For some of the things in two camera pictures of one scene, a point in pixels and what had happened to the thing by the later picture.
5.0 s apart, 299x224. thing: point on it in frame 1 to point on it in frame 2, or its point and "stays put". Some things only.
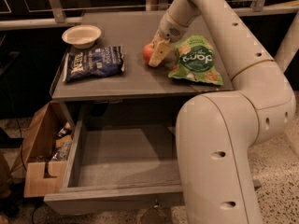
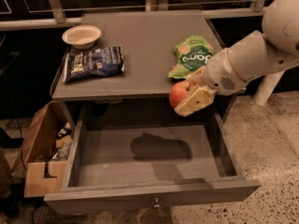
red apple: x=147 y=51 to x=178 y=91
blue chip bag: x=93 y=63 stays put
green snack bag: x=195 y=61 stays put
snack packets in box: x=63 y=142 stays put
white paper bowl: x=81 y=35 stays put
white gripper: x=169 y=29 to x=220 y=73
